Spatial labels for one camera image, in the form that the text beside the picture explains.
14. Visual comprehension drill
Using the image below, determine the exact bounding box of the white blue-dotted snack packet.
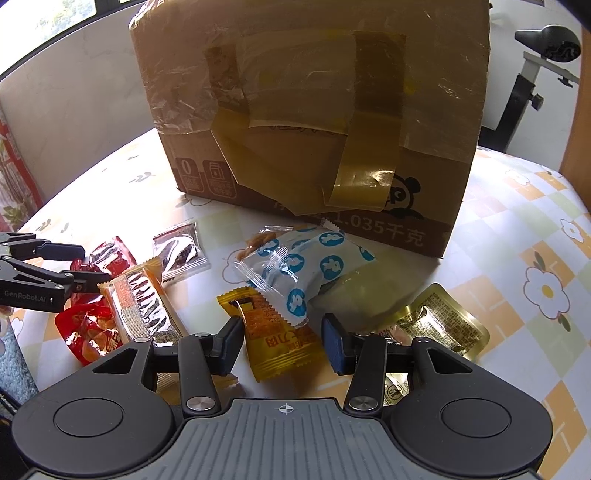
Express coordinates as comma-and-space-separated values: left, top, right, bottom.
233, 226, 378, 329

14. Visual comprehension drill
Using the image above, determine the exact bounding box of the large red snack packet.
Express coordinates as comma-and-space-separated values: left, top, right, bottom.
54, 295, 126, 366

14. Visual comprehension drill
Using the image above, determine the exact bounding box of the brown cardboard box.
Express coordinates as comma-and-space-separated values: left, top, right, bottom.
128, 0, 494, 259

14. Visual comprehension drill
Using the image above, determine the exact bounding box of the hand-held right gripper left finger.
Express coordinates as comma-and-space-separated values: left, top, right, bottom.
92, 316, 245, 415

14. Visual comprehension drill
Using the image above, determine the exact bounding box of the small red snack packet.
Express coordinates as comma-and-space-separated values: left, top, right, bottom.
69, 236, 138, 278

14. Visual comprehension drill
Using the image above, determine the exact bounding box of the grey blue cloth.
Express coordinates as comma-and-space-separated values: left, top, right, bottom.
0, 323, 40, 416

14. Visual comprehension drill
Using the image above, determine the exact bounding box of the floral checked tablecloth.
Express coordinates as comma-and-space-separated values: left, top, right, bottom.
9, 124, 591, 462

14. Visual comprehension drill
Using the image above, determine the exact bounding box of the clear dark snack packet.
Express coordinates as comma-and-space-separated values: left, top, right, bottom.
152, 220, 211, 282

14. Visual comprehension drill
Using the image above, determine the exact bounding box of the gold foil snack packet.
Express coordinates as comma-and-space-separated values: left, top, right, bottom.
369, 283, 491, 363

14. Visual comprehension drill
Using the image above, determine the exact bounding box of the orange striped snack packet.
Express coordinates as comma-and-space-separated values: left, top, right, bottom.
98, 258, 190, 348

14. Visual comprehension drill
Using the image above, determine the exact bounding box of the red printed cloth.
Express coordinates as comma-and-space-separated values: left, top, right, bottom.
0, 108, 45, 232

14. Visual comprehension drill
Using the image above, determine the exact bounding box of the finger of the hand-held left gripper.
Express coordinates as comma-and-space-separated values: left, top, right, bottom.
0, 233, 87, 261
0, 258, 113, 292

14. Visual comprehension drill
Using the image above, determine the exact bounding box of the brown wooden panel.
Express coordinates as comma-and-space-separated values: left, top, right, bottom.
560, 85, 591, 186

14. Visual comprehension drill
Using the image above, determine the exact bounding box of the yellow snack packet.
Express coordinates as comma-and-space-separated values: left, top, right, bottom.
216, 285, 331, 383

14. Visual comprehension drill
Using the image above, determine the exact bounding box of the black exercise bike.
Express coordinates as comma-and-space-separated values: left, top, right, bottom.
496, 23, 583, 156

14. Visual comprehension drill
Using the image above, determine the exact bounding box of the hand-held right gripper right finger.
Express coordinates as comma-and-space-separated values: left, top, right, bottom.
321, 313, 482, 413

